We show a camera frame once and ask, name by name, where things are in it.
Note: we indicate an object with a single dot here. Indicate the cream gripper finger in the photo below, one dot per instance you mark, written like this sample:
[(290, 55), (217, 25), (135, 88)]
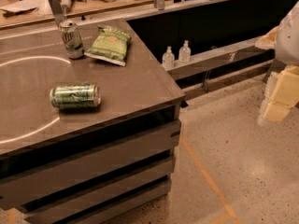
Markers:
[(267, 41), (281, 94)]

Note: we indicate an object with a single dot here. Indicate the green soda can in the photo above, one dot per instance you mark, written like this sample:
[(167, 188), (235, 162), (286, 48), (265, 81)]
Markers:
[(75, 96)]

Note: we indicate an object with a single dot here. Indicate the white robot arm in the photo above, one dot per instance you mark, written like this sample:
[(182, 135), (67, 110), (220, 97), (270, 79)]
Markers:
[(287, 45)]

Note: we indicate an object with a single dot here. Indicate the right clear sanitizer bottle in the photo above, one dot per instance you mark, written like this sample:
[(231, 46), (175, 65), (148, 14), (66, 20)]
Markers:
[(184, 52)]

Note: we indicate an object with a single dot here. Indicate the clear sanitizer bottle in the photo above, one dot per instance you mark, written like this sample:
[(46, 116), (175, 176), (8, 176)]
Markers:
[(168, 59), (184, 52)]

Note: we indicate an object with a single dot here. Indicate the left clear sanitizer bottle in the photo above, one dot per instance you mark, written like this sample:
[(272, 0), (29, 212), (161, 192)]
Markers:
[(168, 59)]

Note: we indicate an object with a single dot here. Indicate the green chip bag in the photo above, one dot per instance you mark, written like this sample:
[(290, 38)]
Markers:
[(111, 45)]

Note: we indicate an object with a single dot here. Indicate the white papers on desk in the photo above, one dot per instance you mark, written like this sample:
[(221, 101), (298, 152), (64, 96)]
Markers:
[(22, 6)]

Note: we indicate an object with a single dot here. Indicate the grey metal bracket post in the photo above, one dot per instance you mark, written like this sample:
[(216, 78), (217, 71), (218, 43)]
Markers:
[(57, 11)]

